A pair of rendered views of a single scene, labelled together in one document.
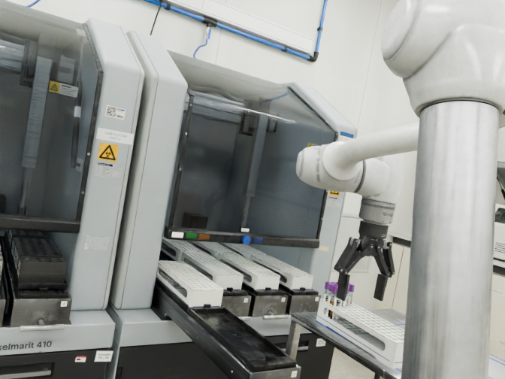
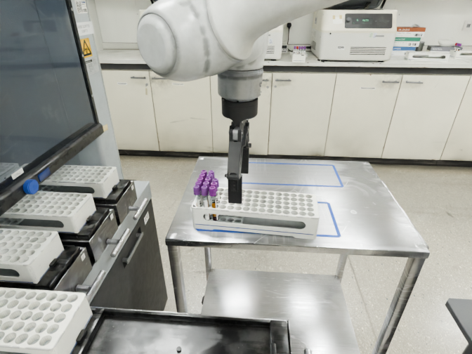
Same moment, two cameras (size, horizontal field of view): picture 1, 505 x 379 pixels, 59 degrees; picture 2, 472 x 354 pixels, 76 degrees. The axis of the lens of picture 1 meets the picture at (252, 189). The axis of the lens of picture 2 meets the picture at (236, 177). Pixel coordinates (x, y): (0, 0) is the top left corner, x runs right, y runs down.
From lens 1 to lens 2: 0.85 m
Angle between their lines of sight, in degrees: 57
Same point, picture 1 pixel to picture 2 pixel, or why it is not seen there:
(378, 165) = not seen: hidden behind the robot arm
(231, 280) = (48, 251)
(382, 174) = not seen: hidden behind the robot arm
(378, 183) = (257, 43)
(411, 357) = not seen: outside the picture
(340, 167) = (251, 38)
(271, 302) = (105, 230)
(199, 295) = (64, 341)
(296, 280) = (106, 184)
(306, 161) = (184, 39)
